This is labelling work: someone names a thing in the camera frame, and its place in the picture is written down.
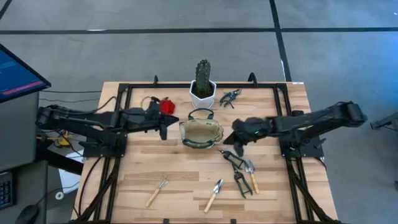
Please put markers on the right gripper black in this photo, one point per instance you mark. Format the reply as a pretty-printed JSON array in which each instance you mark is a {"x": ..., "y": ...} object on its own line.
[{"x": 255, "y": 129}]

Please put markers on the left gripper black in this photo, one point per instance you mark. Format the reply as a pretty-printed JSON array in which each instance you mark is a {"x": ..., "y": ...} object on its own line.
[{"x": 140, "y": 119}]

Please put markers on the red gardening glove black cuff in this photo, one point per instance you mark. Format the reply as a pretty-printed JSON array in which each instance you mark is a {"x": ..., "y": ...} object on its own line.
[{"x": 168, "y": 107}]

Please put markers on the beige green-trimmed gardening bag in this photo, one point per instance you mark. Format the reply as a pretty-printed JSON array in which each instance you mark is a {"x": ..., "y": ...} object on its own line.
[{"x": 200, "y": 133}]

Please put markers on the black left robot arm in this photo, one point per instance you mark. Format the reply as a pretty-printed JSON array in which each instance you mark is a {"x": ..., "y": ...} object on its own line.
[{"x": 77, "y": 119}]

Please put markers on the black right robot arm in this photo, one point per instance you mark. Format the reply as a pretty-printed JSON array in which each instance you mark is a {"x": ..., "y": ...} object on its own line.
[{"x": 326, "y": 116}]

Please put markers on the white faceted plant pot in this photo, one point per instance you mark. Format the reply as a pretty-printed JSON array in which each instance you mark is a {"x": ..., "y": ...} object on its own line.
[{"x": 202, "y": 102}]

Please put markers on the small dark green pruners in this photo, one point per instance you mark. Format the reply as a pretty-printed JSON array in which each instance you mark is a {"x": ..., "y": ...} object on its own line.
[{"x": 230, "y": 96}]

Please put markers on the green cactus plant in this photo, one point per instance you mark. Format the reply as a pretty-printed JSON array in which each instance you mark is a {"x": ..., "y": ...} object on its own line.
[{"x": 202, "y": 77}]

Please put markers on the small black box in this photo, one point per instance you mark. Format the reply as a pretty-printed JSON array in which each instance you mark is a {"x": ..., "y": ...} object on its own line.
[{"x": 298, "y": 112}]

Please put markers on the white sticker label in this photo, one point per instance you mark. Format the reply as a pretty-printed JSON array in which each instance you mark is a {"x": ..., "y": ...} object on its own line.
[{"x": 298, "y": 82}]

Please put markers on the yellow clamp tool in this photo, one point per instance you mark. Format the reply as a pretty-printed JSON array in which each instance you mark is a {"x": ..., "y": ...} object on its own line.
[{"x": 63, "y": 142}]

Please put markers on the black stand base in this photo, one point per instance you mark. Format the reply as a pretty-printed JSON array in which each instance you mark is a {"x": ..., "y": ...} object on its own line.
[{"x": 62, "y": 163}]

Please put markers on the white tape roll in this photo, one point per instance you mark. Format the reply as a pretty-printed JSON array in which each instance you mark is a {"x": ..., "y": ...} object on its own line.
[{"x": 56, "y": 195}]

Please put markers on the grey metal stand leg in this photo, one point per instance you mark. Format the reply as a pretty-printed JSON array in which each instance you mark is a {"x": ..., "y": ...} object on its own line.
[{"x": 388, "y": 121}]

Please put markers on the blue-screen monitor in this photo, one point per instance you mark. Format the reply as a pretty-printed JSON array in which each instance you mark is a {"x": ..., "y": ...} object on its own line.
[{"x": 15, "y": 77}]

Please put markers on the black computer mouse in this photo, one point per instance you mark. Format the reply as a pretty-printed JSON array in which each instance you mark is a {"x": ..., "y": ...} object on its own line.
[{"x": 28, "y": 214}]

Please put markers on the black keyboard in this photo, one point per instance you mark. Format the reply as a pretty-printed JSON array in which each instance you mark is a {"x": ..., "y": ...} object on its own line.
[{"x": 6, "y": 189}]

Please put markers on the black metal table frame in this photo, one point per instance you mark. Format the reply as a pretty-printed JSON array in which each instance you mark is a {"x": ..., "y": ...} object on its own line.
[{"x": 171, "y": 85}]

